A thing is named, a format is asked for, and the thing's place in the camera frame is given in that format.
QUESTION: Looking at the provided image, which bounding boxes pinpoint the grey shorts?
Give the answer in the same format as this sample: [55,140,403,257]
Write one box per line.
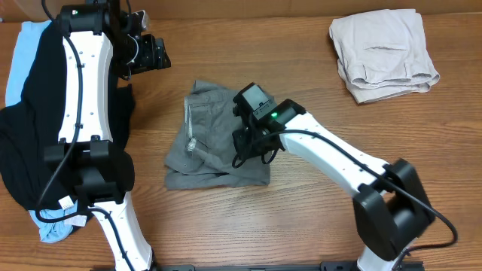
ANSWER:
[164,80,270,190]

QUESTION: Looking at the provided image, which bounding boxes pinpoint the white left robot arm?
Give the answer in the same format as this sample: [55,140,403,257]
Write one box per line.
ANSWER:
[44,0,171,270]

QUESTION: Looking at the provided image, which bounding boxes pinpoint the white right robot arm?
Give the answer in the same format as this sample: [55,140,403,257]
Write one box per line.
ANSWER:
[233,96,435,270]

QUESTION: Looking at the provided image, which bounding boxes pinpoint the light blue garment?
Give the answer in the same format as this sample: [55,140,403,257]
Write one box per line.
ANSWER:
[5,20,90,243]

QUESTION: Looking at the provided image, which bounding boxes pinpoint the black shirt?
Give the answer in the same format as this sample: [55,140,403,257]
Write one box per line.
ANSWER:
[1,24,134,223]

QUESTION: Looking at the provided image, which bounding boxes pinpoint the folded beige shorts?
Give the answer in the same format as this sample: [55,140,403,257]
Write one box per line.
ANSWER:
[329,9,440,104]

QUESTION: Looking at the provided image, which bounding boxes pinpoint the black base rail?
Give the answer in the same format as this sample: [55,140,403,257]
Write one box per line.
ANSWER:
[90,260,426,271]

